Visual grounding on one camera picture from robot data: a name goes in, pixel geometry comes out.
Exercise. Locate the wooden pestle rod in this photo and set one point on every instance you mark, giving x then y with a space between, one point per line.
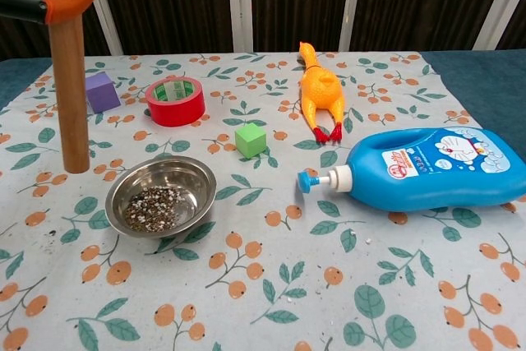
70 100

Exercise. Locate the stainless steel bowl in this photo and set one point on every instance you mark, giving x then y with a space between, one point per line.
185 178

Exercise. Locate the purple foam cube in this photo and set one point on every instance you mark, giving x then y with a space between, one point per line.
102 94

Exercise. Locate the red tape roll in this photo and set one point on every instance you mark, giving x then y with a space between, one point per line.
176 110

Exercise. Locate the crushed nut pieces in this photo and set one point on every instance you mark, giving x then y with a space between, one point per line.
152 209

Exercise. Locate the green foam cube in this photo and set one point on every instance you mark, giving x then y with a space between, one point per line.
248 141

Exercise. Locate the orange rubber chicken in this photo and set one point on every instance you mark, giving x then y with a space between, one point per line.
318 88

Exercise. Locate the floral tablecloth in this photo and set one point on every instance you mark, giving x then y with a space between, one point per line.
287 285

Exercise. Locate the blue pump detergent bottle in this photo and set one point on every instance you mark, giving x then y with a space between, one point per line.
411 186

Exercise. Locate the white frame post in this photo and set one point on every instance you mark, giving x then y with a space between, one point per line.
352 6
109 30
497 10
240 6

